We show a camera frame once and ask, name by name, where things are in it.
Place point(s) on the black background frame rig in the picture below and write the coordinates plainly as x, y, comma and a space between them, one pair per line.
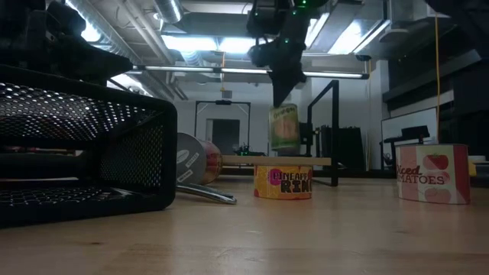
221, 102

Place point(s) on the bright ceiling light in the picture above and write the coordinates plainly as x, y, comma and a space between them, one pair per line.
191, 43

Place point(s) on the black ceiling camera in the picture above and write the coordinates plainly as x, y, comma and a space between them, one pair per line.
363, 58

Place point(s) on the long silver ceiling duct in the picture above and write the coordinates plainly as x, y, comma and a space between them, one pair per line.
114, 34

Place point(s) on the long horizontal light bar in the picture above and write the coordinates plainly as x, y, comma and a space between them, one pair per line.
191, 69

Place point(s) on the grey wall vent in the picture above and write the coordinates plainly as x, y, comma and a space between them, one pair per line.
226, 94

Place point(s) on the tall red pineapple can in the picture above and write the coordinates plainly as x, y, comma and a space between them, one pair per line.
191, 160

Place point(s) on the black background desk stand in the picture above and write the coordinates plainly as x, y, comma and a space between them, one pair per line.
410, 133

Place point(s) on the slanted ceiling light panel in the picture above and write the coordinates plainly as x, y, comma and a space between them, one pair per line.
344, 34

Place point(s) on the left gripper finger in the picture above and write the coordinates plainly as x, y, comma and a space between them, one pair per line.
111, 66

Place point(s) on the silver spiral ceiling duct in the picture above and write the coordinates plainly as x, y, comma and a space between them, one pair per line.
168, 9

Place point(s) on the silver metal spoon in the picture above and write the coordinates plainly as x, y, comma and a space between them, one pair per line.
206, 193

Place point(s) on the short pineapple rings can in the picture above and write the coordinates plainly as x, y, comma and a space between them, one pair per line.
282, 183

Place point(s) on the tall green fruit can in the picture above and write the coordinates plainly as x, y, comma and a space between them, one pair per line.
284, 130

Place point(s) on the black background cabinet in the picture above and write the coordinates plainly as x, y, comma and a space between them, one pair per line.
344, 149

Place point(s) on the dark background door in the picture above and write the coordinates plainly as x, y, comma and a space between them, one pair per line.
225, 135

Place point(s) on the white wall board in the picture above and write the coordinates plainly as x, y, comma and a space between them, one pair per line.
401, 118

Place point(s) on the yellow and white container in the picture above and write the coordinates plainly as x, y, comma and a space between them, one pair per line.
475, 162

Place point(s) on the black mesh metal basket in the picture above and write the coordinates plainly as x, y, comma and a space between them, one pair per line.
126, 160

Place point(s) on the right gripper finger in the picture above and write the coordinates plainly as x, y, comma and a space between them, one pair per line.
284, 88

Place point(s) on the black table frame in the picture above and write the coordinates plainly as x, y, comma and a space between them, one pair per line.
363, 173

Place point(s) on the wooden shelf black frame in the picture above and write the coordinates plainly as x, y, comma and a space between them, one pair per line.
267, 160

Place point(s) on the background device green light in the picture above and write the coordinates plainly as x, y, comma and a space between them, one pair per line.
246, 151

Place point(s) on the short diced tomatoes can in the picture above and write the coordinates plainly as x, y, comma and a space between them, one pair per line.
431, 175

